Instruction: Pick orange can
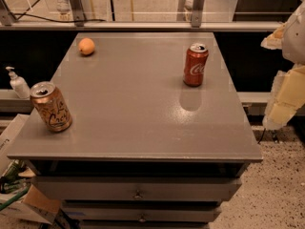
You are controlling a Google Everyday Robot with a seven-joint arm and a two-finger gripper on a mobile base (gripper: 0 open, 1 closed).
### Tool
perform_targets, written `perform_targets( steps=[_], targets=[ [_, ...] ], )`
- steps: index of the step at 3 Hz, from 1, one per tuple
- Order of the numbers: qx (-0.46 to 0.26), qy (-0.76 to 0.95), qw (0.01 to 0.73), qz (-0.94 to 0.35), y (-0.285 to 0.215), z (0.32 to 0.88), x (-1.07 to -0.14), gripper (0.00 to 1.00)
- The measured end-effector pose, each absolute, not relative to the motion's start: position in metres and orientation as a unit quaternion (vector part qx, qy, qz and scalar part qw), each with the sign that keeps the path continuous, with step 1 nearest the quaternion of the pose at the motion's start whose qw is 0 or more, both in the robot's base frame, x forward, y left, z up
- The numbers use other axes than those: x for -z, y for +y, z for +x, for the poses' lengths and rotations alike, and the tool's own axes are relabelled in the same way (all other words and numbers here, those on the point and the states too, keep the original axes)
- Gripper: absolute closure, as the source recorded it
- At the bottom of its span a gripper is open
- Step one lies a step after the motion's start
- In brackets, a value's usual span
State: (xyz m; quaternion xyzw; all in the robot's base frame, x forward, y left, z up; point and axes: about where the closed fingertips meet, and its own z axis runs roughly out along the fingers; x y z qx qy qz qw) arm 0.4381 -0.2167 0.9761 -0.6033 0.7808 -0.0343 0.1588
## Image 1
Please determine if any grey drawer cabinet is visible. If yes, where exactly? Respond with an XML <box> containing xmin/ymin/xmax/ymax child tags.
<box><xmin>10</xmin><ymin>32</ymin><xmax>262</xmax><ymax>229</ymax></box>

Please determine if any cardboard box with clutter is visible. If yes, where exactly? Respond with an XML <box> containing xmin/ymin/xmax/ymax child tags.
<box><xmin>0</xmin><ymin>114</ymin><xmax>60</xmax><ymax>224</ymax></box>

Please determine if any orange fruit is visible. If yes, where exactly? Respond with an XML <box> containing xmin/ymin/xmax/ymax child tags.
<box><xmin>78</xmin><ymin>38</ymin><xmax>95</xmax><ymax>55</ymax></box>

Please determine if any upper grey drawer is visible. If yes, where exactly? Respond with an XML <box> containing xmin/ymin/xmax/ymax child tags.
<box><xmin>32</xmin><ymin>177</ymin><xmax>241</xmax><ymax>201</ymax></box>

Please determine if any grey drawer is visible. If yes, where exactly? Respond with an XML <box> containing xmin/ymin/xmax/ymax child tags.
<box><xmin>63</xmin><ymin>201</ymin><xmax>221</xmax><ymax>222</ymax></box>
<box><xmin>32</xmin><ymin>177</ymin><xmax>241</xmax><ymax>201</ymax></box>

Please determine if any metal railing frame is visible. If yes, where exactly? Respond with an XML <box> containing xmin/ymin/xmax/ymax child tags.
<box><xmin>0</xmin><ymin>0</ymin><xmax>305</xmax><ymax>33</ymax></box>

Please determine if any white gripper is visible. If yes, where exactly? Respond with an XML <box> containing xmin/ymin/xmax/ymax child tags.
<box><xmin>260</xmin><ymin>1</ymin><xmax>305</xmax><ymax>131</ymax></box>

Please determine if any red Coca-Cola can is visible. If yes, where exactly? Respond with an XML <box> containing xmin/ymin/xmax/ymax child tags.
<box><xmin>183</xmin><ymin>43</ymin><xmax>209</xmax><ymax>87</ymax></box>

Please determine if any orange LaCroix can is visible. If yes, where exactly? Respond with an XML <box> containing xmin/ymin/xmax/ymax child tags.
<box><xmin>30</xmin><ymin>81</ymin><xmax>72</xmax><ymax>133</ymax></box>

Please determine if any lower grey drawer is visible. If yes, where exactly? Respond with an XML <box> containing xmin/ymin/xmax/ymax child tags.
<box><xmin>63</xmin><ymin>201</ymin><xmax>221</xmax><ymax>222</ymax></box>

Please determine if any white soap pump bottle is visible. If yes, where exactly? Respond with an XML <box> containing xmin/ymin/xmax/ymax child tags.
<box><xmin>6</xmin><ymin>66</ymin><xmax>30</xmax><ymax>99</ymax></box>

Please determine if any black cable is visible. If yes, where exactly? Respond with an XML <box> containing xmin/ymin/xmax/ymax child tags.
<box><xmin>9</xmin><ymin>0</ymin><xmax>108</xmax><ymax>24</ymax></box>

